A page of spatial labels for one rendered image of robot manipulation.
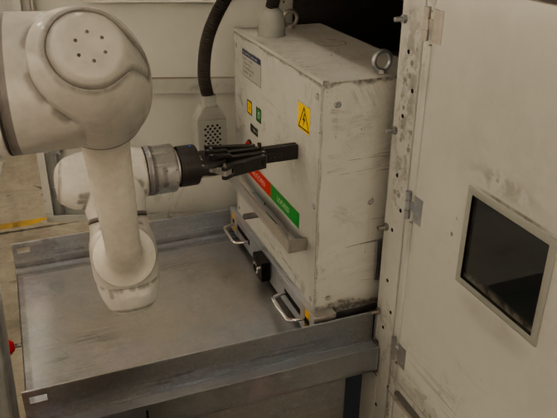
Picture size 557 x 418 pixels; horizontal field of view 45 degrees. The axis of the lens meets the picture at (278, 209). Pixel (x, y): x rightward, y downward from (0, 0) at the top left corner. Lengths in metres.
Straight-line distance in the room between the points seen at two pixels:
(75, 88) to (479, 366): 0.74
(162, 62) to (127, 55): 1.19
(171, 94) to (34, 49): 1.23
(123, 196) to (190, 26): 0.89
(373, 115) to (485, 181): 0.33
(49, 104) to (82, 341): 0.91
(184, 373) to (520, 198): 0.70
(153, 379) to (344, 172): 0.52
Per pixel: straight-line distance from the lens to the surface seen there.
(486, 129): 0.96
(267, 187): 1.50
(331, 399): 1.47
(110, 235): 0.99
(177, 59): 1.78
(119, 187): 0.92
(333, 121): 1.19
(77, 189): 1.17
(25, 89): 0.61
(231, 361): 1.32
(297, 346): 1.35
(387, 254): 1.30
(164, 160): 1.19
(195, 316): 1.49
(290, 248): 1.32
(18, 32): 0.63
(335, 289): 1.36
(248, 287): 1.58
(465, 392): 1.14
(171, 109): 1.82
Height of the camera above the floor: 1.70
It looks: 26 degrees down
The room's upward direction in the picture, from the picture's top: straight up
